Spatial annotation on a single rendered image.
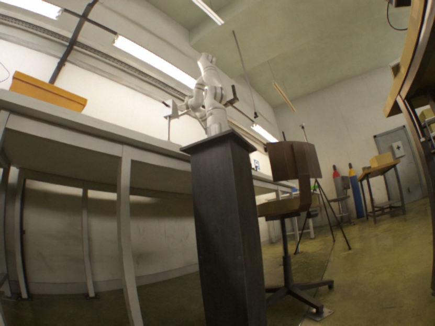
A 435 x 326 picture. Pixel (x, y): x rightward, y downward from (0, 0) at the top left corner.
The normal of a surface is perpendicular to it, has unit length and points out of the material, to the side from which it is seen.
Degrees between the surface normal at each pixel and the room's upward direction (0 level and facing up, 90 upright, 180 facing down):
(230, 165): 90
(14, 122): 90
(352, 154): 90
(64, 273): 90
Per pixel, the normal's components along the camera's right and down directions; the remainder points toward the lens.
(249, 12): 0.10, 0.94
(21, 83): 0.83, -0.18
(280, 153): -0.07, -0.31
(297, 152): 0.22, -0.28
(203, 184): -0.52, -0.22
